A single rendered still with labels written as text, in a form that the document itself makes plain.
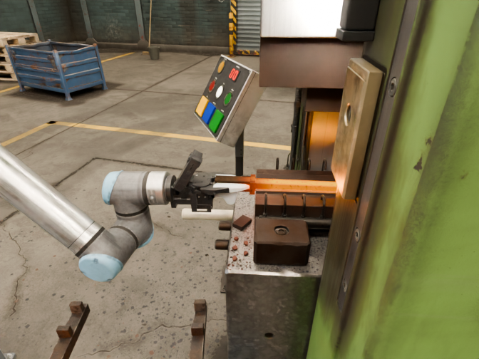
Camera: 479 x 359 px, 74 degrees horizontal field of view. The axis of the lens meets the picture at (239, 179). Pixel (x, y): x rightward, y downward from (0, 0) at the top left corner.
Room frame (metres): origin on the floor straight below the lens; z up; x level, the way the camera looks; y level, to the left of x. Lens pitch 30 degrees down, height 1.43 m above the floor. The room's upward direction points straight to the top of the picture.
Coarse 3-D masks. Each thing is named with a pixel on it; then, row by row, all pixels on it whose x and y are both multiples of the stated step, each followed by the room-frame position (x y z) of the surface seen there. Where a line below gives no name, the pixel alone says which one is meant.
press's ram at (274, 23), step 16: (272, 0) 0.58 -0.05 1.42; (288, 0) 0.58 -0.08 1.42; (304, 0) 0.58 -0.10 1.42; (320, 0) 0.58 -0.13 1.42; (336, 0) 0.57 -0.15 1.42; (272, 16) 0.58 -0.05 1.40; (288, 16) 0.58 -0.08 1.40; (304, 16) 0.58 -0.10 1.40; (320, 16) 0.57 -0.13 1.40; (336, 16) 0.57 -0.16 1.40; (272, 32) 0.58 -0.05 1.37; (288, 32) 0.58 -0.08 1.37; (304, 32) 0.58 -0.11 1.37; (320, 32) 0.57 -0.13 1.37
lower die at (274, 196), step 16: (256, 176) 0.77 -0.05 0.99; (272, 176) 0.77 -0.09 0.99; (288, 176) 0.77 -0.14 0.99; (304, 176) 0.77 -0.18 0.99; (320, 176) 0.77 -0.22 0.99; (256, 192) 0.68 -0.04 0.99; (272, 192) 0.68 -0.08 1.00; (288, 192) 0.67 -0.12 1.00; (304, 192) 0.67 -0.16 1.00; (320, 192) 0.67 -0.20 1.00; (256, 208) 0.63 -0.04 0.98; (272, 208) 0.63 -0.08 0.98; (288, 208) 0.63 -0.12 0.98; (320, 208) 0.62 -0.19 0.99
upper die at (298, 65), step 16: (272, 48) 0.63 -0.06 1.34; (288, 48) 0.63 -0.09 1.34; (304, 48) 0.63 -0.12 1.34; (320, 48) 0.62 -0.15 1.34; (336, 48) 0.62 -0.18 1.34; (352, 48) 0.62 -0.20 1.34; (272, 64) 0.63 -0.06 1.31; (288, 64) 0.63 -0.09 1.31; (304, 64) 0.63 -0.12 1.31; (320, 64) 0.62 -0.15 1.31; (336, 64) 0.62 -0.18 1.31; (272, 80) 0.63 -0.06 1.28; (288, 80) 0.63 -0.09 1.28; (304, 80) 0.63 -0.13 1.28; (320, 80) 0.62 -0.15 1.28; (336, 80) 0.62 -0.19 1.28
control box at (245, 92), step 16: (224, 64) 1.36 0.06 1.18; (240, 64) 1.24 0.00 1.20; (224, 80) 1.28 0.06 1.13; (240, 80) 1.16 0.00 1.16; (256, 80) 1.14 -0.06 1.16; (208, 96) 1.34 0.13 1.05; (224, 96) 1.21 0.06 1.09; (240, 96) 1.12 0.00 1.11; (256, 96) 1.14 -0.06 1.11; (224, 112) 1.15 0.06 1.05; (240, 112) 1.12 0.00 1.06; (208, 128) 1.19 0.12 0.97; (224, 128) 1.09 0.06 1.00; (240, 128) 1.12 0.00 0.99
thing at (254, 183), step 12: (216, 180) 0.70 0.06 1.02; (228, 180) 0.70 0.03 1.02; (240, 180) 0.70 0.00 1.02; (252, 180) 0.70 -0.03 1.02; (264, 180) 0.71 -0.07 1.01; (276, 180) 0.71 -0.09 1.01; (288, 180) 0.71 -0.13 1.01; (300, 180) 0.71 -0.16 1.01; (312, 180) 0.71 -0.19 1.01; (252, 192) 0.68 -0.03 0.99
